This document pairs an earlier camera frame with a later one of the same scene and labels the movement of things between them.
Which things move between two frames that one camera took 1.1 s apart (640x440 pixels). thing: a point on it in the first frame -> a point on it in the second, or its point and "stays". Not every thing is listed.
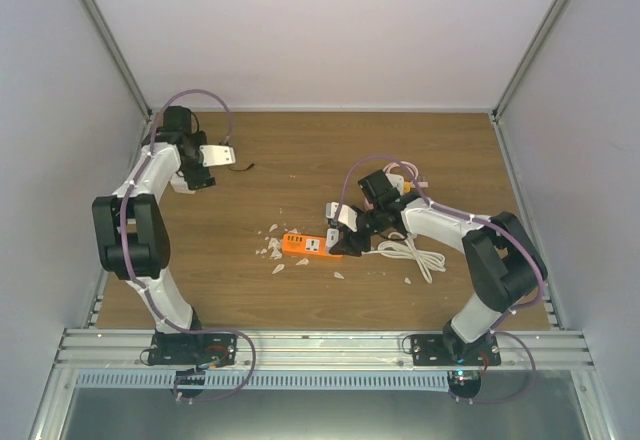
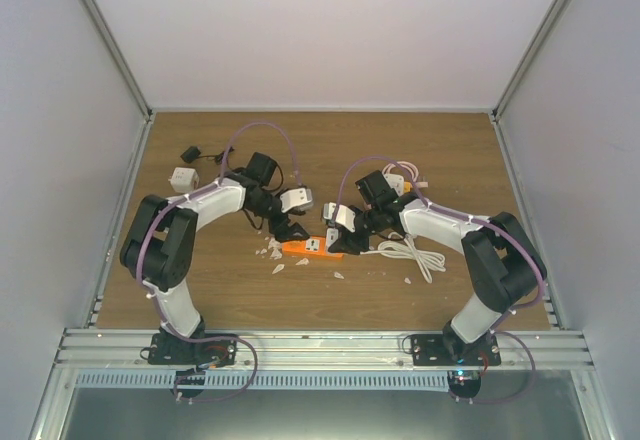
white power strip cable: [405, 246] stays
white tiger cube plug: [180, 184] stays
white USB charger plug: [332, 236] stays
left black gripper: [194, 177] -> [283, 235]
